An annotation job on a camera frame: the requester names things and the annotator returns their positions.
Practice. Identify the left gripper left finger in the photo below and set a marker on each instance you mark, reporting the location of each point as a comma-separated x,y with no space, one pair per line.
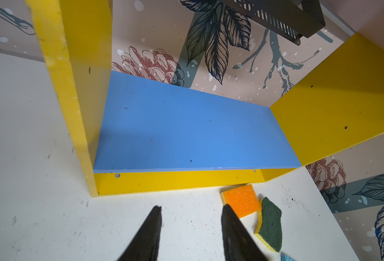
145,244

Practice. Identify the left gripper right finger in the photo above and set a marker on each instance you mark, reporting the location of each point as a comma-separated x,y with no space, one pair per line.
238,245

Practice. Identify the yellow shelf unit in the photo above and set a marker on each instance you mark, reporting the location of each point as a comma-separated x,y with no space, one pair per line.
137,135

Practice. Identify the orange sponge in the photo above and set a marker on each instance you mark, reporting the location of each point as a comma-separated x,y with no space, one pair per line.
243,200

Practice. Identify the right blue sponge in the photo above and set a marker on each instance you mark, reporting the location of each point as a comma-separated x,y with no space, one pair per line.
285,257

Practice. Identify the black perforated metal tray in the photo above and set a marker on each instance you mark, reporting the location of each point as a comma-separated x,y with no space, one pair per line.
292,20

